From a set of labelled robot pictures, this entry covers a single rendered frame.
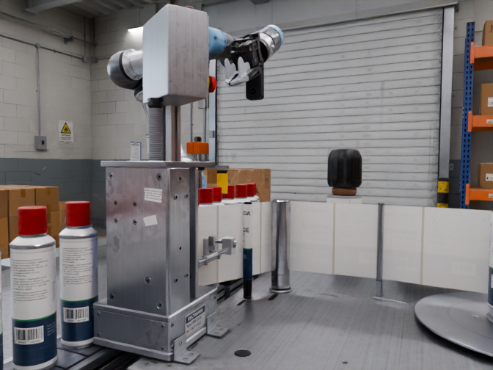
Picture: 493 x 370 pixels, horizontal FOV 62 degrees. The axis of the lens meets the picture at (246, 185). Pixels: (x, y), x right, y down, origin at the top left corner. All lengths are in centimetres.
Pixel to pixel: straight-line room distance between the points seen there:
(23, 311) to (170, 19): 62
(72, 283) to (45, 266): 7
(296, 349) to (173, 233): 24
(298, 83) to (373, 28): 112
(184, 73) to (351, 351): 63
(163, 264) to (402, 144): 480
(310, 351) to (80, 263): 34
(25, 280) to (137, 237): 14
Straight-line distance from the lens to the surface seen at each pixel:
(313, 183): 545
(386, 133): 526
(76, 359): 63
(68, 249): 62
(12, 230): 432
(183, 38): 93
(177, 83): 91
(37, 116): 726
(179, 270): 57
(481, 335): 72
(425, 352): 66
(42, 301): 58
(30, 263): 57
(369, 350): 64
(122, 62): 136
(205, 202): 92
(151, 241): 55
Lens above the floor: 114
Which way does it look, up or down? 3 degrees down
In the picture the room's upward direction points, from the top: straight up
